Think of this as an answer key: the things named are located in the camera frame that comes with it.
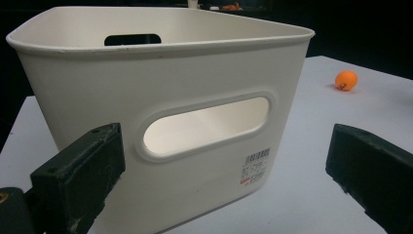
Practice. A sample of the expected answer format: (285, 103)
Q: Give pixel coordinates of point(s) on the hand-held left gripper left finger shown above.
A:
(78, 169)

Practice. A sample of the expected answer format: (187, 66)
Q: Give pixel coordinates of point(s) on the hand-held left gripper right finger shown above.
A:
(376, 169)

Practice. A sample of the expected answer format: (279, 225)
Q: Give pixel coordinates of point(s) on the white plastic basket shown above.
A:
(97, 91)

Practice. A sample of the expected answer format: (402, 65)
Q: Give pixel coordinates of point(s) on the orange ping pong ball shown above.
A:
(346, 80)

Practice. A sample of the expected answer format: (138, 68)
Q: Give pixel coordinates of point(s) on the white object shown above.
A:
(193, 3)

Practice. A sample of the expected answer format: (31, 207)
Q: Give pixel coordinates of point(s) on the orange object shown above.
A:
(231, 6)

